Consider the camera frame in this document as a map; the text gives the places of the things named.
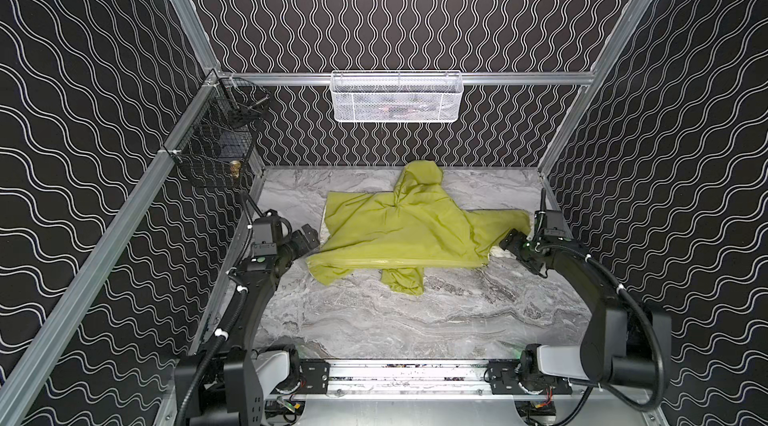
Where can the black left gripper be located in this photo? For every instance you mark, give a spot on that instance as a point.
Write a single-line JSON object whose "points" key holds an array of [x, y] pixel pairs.
{"points": [[303, 237]]}

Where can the black wire basket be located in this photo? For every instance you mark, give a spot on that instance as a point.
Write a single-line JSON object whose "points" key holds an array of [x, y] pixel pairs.
{"points": [[226, 129]]}

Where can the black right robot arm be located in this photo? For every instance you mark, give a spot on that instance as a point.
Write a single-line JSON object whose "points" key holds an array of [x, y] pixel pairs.
{"points": [[626, 347]]}

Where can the white wire mesh basket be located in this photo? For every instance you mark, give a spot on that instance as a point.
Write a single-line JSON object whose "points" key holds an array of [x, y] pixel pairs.
{"points": [[406, 96]]}

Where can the lime green printed jacket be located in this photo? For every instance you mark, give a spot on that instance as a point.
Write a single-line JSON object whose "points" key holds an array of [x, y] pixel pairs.
{"points": [[402, 232]]}

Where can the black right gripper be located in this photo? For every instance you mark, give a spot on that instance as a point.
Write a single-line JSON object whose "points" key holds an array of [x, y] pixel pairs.
{"points": [[516, 240]]}

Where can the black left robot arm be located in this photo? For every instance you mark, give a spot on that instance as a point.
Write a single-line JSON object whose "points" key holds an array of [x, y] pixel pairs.
{"points": [[227, 381]]}

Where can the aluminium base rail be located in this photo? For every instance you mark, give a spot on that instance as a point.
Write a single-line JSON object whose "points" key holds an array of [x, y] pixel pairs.
{"points": [[406, 379]]}

